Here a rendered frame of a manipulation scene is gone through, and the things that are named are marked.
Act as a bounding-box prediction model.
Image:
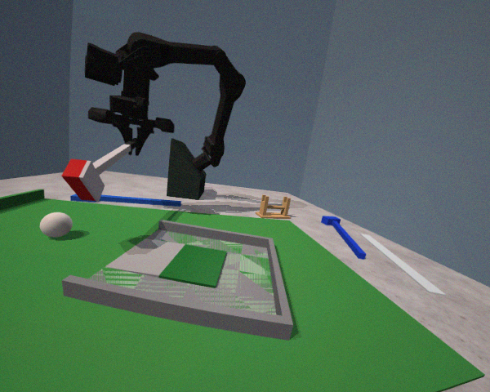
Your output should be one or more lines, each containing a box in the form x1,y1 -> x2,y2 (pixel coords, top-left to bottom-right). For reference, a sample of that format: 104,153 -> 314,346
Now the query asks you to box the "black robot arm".
85,32 -> 246,173

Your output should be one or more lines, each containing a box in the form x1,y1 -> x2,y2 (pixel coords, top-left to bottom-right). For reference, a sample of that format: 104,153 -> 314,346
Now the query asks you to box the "beige ball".
39,212 -> 73,238

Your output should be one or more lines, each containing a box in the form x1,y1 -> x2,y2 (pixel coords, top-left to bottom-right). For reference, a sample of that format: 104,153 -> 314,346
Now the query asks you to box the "green flat mat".
0,198 -> 485,392

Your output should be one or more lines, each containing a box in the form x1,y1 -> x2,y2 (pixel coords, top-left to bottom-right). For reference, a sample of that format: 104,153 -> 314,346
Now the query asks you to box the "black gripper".
88,87 -> 175,156

